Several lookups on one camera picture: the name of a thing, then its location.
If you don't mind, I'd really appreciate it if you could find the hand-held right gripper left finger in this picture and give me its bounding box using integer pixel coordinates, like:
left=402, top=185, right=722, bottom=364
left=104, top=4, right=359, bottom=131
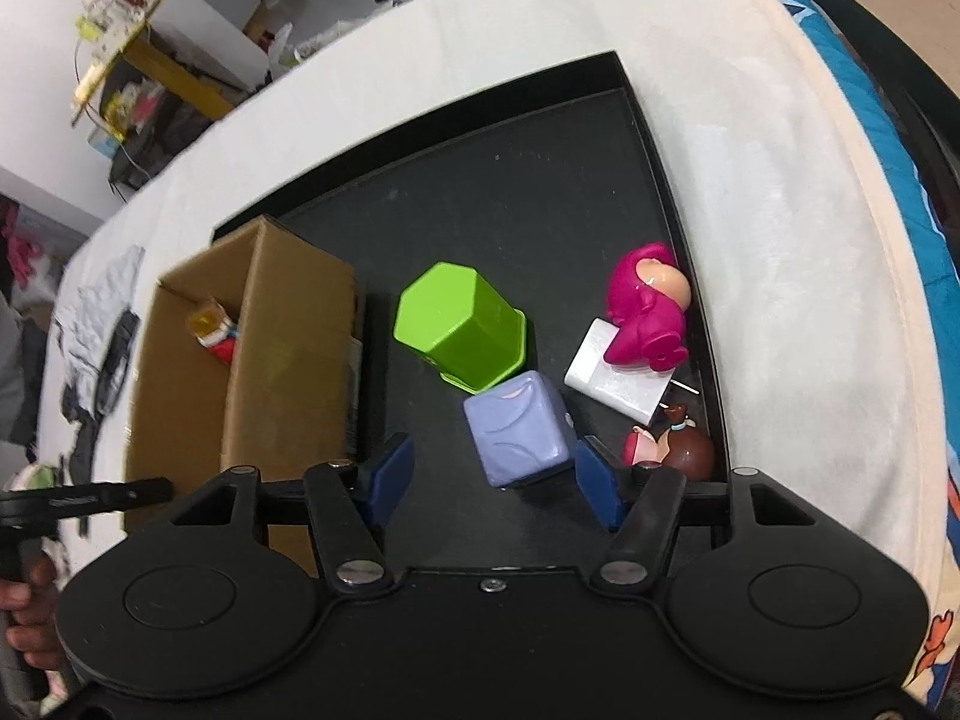
left=171, top=433, right=416, bottom=592

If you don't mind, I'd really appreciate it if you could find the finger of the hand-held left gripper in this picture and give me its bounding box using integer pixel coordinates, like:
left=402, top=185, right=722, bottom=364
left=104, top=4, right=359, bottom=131
left=124, top=477, right=176, bottom=512

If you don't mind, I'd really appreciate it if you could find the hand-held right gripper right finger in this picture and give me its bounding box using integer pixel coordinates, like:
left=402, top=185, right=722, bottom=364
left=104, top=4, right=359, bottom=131
left=574, top=436, right=818, bottom=592

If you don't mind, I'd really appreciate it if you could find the brown-haired figurine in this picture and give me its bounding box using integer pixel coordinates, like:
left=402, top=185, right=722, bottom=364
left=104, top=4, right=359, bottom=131
left=624, top=403, right=717, bottom=481

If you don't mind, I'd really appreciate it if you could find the small white box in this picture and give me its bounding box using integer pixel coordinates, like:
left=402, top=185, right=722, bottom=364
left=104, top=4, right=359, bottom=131
left=564, top=317, right=668, bottom=425

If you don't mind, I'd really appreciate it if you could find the purple cube toy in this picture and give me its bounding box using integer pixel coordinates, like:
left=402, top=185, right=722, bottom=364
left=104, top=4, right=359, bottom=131
left=463, top=370, right=580, bottom=488

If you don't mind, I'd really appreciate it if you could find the brown cardboard box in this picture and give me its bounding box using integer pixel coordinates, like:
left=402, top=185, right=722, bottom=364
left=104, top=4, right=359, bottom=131
left=124, top=215, right=366, bottom=578

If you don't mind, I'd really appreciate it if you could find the pink hooded figurine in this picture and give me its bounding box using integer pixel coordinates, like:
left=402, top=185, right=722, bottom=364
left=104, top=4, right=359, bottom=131
left=604, top=243, right=691, bottom=374

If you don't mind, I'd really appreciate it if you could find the black plastic tray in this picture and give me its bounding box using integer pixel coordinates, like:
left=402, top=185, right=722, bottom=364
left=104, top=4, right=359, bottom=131
left=212, top=51, right=732, bottom=567

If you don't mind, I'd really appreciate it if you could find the person's left hand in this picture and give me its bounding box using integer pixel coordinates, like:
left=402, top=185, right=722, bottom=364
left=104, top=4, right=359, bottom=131
left=0, top=551, right=65, bottom=674

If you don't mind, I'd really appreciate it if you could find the black cloth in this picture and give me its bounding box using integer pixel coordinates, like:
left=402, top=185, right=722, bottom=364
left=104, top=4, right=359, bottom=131
left=62, top=310, right=143, bottom=460

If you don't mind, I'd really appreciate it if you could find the red figurine with yellow cup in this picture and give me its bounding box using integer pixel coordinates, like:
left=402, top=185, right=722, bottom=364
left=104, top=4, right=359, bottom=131
left=186, top=298, right=241, bottom=368

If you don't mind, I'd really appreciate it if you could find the green hexagonal cup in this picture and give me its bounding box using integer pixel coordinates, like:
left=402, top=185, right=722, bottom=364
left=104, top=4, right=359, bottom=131
left=393, top=262, right=530, bottom=395

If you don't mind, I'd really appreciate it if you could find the grey cloth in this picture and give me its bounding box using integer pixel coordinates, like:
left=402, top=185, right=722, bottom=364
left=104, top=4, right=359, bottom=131
left=52, top=246, right=147, bottom=421

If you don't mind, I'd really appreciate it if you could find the blue printed blanket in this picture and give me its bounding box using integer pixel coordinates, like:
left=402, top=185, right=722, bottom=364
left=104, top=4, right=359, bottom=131
left=731, top=0, right=960, bottom=720

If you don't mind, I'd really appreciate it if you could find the yellow cluttered shelf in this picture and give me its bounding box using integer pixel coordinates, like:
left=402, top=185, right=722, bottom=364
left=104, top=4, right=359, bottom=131
left=70, top=0, right=252, bottom=132

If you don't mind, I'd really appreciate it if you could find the black bed frame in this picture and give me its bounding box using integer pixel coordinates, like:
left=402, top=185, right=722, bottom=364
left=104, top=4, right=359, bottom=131
left=778, top=0, right=960, bottom=241

